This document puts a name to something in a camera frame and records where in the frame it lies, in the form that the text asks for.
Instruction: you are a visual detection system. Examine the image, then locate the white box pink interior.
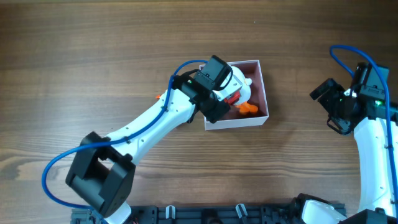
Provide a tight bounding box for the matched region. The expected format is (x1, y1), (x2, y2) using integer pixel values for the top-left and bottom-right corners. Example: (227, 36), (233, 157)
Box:
(203, 60), (269, 131)

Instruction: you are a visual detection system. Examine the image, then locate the red toy fire truck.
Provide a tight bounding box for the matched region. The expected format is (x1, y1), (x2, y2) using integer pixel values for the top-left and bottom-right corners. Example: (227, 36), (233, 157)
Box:
(224, 91), (241, 105)

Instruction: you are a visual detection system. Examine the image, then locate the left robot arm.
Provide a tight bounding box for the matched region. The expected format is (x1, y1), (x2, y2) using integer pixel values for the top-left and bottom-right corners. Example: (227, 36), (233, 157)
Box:
(65, 55), (235, 223)

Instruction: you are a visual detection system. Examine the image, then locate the white plush duck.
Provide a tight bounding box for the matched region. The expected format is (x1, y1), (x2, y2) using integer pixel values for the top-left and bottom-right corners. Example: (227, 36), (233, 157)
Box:
(232, 66), (259, 115)

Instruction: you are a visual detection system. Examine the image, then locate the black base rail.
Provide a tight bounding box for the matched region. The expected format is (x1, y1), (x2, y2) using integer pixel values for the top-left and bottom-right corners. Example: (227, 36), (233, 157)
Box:
(70, 202), (348, 224)

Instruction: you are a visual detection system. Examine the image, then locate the left blue cable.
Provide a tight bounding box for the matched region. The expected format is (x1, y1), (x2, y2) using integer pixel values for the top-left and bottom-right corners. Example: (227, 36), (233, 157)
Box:
(41, 59), (208, 215)

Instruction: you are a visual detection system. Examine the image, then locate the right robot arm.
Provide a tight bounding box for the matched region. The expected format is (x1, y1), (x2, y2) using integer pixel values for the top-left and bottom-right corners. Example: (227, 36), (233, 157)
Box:
(289, 63), (397, 223)

